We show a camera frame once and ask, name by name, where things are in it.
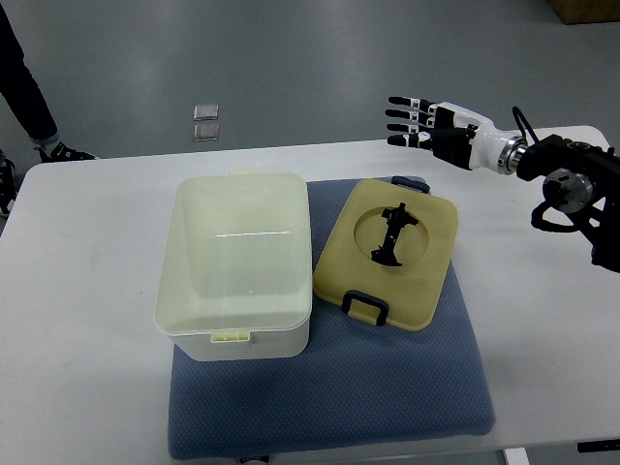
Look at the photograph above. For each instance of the blue grey cushion mat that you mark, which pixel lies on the blue grey cushion mat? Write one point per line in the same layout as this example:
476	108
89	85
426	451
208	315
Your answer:
354	383

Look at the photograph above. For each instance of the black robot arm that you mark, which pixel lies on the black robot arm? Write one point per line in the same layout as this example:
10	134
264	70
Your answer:
580	180

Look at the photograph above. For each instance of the white storage box base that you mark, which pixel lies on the white storage box base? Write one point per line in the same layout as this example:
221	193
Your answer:
236	278

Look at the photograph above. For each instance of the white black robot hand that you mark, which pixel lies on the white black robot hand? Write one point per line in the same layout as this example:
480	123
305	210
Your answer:
459	136

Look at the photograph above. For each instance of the black sneaker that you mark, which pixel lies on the black sneaker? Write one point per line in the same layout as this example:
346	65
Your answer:
60	152

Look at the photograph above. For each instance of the brown cardboard box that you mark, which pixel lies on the brown cardboard box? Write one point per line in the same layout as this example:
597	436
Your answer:
574	12

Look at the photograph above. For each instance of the black table bracket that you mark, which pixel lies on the black table bracket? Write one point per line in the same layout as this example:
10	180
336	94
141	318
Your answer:
598	446

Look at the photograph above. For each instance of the yellow box lid black handle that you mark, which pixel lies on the yellow box lid black handle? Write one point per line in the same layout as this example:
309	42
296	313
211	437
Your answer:
387	256

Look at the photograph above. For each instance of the upper metal floor plate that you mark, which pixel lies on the upper metal floor plate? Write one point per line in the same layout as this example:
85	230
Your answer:
206	112

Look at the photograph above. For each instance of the person leg dark trousers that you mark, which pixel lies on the person leg dark trousers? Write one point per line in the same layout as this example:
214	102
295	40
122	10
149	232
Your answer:
21	92

